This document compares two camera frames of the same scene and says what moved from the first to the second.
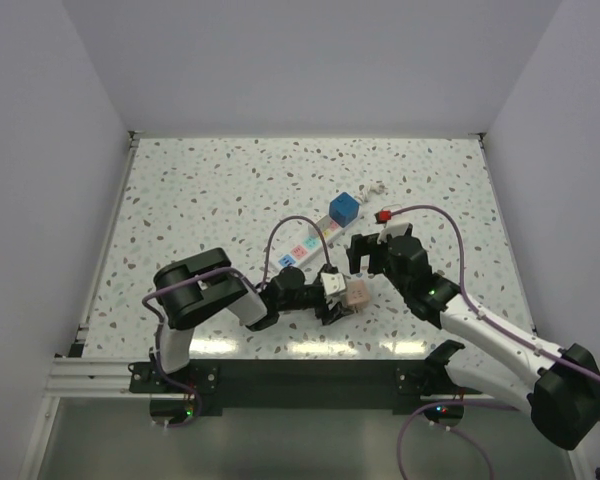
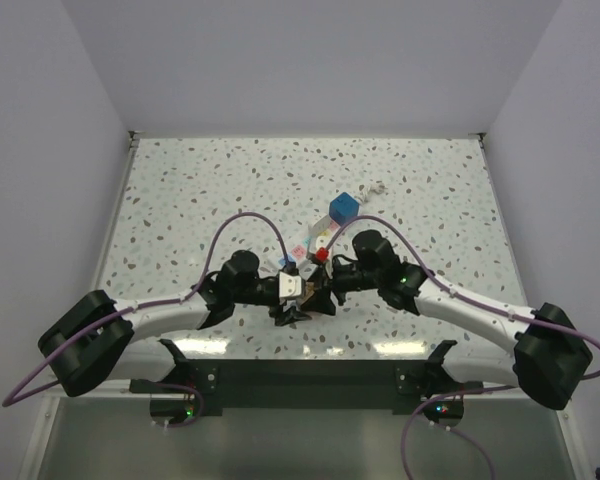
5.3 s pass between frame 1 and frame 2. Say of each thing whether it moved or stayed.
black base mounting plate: stayed
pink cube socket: moved
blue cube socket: stayed
